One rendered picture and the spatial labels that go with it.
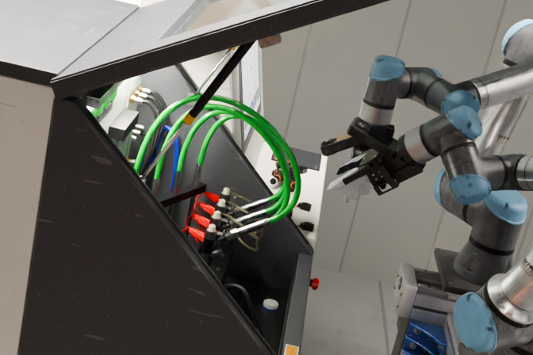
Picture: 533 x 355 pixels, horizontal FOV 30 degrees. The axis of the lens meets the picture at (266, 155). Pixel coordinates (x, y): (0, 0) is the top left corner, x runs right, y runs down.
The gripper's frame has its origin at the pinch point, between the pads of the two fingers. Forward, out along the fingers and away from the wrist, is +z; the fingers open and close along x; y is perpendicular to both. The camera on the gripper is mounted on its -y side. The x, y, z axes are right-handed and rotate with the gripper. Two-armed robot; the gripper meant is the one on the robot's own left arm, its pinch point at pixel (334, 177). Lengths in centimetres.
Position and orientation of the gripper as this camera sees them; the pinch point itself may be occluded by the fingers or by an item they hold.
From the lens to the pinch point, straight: 222.2
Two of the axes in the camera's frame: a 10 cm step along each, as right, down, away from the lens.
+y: 5.8, 7.9, 2.1
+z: -7.4, 4.0, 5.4
